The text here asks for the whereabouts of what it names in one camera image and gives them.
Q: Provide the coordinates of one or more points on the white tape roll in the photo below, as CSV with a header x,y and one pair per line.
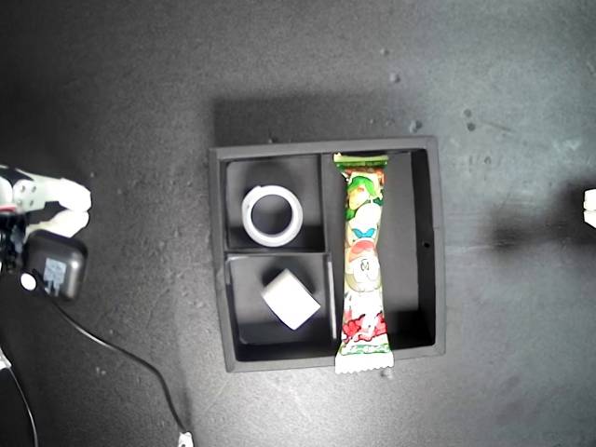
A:
x,y
291,300
274,240

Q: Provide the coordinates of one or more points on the green printed snack bar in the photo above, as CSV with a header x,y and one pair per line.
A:
x,y
363,261

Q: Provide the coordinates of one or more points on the black tray with wells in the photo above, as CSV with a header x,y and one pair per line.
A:
x,y
410,279

